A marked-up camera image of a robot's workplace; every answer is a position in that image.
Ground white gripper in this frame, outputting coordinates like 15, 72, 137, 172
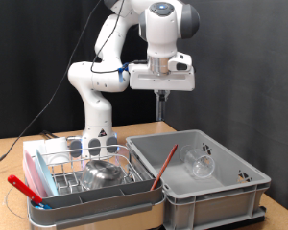
128, 60, 196, 104

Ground clear wine glass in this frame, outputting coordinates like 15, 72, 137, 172
179, 144, 217, 179

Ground stainless steel bowl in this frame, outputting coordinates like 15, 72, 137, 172
80, 159, 127, 191

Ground light blue plate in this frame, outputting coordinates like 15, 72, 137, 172
35, 149, 60, 197

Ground vertical metal pole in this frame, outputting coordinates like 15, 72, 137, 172
156, 90, 166, 122

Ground dark grey backdrop curtain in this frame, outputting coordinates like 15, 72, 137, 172
161, 0, 288, 217

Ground white box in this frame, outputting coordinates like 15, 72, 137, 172
22, 137, 71, 167

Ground grey plastic crate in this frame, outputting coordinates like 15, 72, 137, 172
126, 128, 272, 230

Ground pink plate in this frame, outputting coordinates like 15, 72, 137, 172
23, 149, 47, 199

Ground black backdrop curtain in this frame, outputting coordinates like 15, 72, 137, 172
0, 0, 159, 140

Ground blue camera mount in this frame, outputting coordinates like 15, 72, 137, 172
117, 61, 131, 84

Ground long black hanging cable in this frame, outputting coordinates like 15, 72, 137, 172
0, 0, 127, 171

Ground black cables on table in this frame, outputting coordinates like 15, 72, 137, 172
39, 129, 60, 140

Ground grey wire dish rack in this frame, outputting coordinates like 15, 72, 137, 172
26, 144, 167, 230

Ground blue handled utensil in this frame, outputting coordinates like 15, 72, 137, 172
33, 201, 52, 211

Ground red handled utensil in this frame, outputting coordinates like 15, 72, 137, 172
7, 174, 44, 205

